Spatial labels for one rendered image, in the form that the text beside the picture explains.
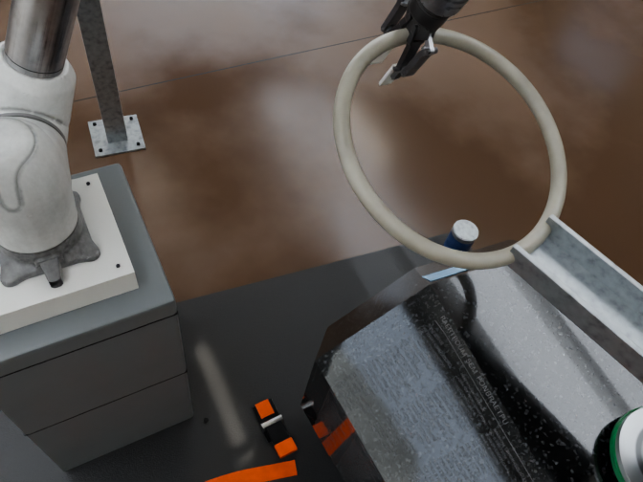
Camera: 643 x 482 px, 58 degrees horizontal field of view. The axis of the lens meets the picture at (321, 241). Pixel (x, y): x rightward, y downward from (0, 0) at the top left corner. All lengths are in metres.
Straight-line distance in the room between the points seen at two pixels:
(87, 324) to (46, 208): 0.26
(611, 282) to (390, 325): 0.46
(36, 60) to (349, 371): 0.89
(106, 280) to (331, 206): 1.37
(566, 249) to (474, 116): 1.86
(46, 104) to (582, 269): 1.02
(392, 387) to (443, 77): 2.08
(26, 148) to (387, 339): 0.81
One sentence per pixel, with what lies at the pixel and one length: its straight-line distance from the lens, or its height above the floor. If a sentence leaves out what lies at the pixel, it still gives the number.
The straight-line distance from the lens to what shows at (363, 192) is 0.97.
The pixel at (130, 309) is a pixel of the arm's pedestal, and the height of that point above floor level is 0.80.
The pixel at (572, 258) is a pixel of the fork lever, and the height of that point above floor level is 1.05.
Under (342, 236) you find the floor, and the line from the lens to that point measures 2.32.
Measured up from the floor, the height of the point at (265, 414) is 0.03.
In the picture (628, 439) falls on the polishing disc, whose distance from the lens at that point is 1.27.
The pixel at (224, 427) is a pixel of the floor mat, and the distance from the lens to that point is 1.95.
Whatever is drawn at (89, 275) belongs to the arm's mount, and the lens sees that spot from 1.22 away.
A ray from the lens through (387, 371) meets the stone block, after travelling 1.32.
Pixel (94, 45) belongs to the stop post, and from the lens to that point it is 2.27.
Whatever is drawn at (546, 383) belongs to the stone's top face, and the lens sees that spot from 1.29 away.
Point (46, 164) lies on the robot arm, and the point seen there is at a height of 1.09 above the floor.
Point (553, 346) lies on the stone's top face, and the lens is 1.33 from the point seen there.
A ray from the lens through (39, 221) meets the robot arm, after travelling 1.13.
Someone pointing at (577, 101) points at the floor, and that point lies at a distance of 3.33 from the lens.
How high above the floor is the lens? 1.89
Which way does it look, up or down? 56 degrees down
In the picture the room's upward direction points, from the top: 14 degrees clockwise
